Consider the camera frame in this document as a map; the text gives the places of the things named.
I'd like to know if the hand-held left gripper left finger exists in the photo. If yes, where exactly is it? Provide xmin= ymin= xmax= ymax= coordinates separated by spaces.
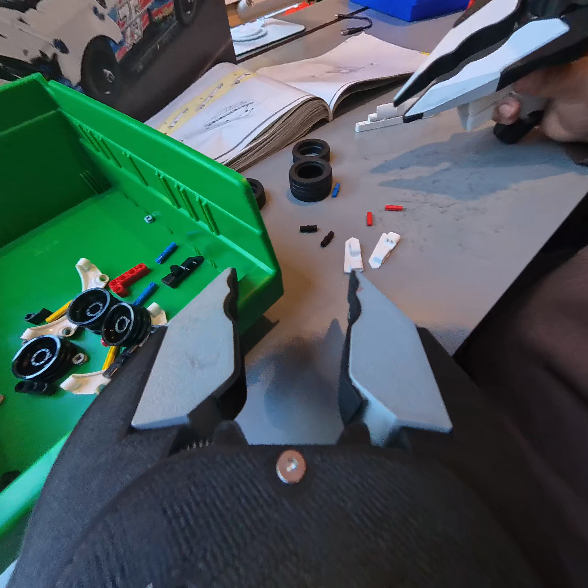
xmin=130 ymin=267 xmax=249 ymax=431

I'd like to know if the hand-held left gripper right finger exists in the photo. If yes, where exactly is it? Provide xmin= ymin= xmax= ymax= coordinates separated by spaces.
xmin=337 ymin=270 xmax=454 ymax=447

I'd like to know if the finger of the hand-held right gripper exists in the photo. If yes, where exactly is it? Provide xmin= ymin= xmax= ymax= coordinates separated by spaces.
xmin=393 ymin=0 xmax=523 ymax=107
xmin=402 ymin=17 xmax=572 ymax=125

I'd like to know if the white stepped brick assembly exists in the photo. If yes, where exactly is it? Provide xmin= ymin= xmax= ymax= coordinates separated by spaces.
xmin=355 ymin=103 xmax=435 ymax=133

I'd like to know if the green plastic bin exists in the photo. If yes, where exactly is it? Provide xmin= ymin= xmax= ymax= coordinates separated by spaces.
xmin=0 ymin=73 xmax=285 ymax=536

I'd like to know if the grey desk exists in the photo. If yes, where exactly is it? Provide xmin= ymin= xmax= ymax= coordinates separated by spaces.
xmin=232 ymin=0 xmax=588 ymax=446

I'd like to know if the person's right hand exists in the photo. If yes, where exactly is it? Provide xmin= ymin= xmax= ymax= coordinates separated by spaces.
xmin=492 ymin=57 xmax=588 ymax=144

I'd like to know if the black toy beam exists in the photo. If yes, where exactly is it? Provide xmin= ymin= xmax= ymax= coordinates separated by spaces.
xmin=105 ymin=340 xmax=154 ymax=378

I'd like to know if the blue plastic bin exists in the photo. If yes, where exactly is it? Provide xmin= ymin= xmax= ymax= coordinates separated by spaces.
xmin=349 ymin=0 xmax=471 ymax=23

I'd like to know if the black toy wheel rim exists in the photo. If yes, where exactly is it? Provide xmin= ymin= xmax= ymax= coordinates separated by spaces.
xmin=11 ymin=334 xmax=79 ymax=382
xmin=101 ymin=301 xmax=152 ymax=348
xmin=66 ymin=288 xmax=121 ymax=334

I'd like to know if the black toy connector piece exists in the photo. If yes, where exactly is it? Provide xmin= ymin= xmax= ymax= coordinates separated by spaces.
xmin=161 ymin=255 xmax=205 ymax=288

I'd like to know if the red angled toy beam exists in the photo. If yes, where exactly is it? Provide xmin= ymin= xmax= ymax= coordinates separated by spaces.
xmin=108 ymin=263 xmax=151 ymax=297

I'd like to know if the white toy brick piece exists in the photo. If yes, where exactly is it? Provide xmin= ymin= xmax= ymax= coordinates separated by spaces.
xmin=368 ymin=232 xmax=401 ymax=270
xmin=344 ymin=237 xmax=364 ymax=274

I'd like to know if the person's torso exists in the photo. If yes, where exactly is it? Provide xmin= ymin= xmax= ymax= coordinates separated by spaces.
xmin=452 ymin=220 xmax=588 ymax=588

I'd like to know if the white flat stand base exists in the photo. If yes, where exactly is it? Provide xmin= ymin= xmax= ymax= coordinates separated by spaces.
xmin=230 ymin=16 xmax=306 ymax=57

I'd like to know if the open instruction book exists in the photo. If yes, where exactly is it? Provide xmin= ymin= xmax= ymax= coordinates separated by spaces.
xmin=145 ymin=32 xmax=430 ymax=173

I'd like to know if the black toy car box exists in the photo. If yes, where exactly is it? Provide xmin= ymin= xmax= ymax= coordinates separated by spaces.
xmin=0 ymin=0 xmax=237 ymax=122

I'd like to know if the black plug cable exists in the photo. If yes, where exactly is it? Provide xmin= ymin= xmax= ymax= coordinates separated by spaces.
xmin=337 ymin=13 xmax=374 ymax=37

